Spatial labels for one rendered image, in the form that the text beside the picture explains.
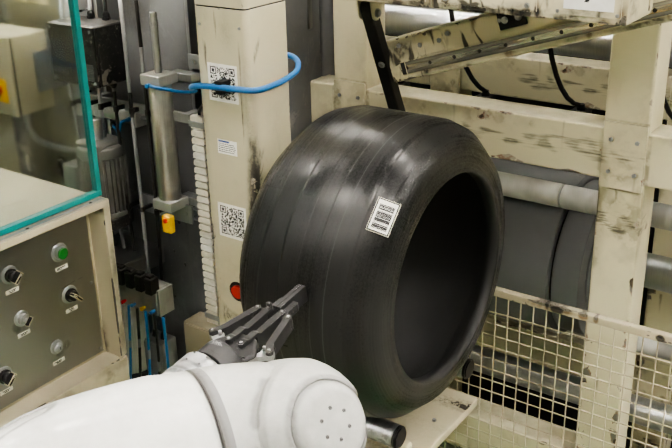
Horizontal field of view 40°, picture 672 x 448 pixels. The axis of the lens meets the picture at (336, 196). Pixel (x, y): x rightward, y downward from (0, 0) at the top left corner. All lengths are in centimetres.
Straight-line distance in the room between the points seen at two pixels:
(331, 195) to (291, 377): 84
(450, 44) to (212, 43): 50
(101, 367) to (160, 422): 136
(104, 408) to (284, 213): 90
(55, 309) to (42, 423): 126
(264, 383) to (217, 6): 112
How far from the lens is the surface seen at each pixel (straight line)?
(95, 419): 71
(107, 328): 208
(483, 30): 191
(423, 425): 197
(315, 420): 71
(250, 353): 141
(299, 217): 155
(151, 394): 73
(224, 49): 177
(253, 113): 177
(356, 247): 149
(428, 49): 197
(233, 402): 73
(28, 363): 198
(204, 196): 193
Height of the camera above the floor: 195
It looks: 22 degrees down
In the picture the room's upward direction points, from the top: 1 degrees counter-clockwise
